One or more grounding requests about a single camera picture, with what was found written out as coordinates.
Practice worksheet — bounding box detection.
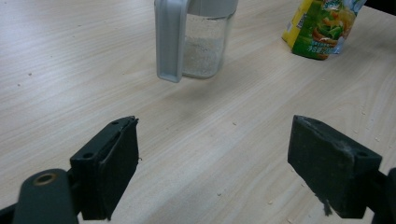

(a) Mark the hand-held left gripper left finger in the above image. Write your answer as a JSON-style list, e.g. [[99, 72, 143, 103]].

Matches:
[[68, 115, 140, 222]]

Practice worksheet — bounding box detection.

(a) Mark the clear seasoning jar grey lid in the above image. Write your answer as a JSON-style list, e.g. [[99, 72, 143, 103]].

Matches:
[[153, 0, 240, 84]]

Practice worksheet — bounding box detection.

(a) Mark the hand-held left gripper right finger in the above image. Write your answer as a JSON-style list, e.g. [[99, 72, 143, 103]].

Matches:
[[287, 114, 383, 219]]

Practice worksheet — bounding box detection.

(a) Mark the yellow green seasoning pouch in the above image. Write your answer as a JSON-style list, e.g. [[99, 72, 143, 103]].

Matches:
[[281, 0, 368, 61]]

